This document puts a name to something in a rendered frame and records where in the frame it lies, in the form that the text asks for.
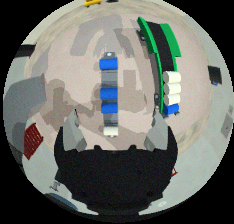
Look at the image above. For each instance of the blue plastic bar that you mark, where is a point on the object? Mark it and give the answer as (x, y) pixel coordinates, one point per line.
(108, 64)
(109, 107)
(170, 109)
(108, 93)

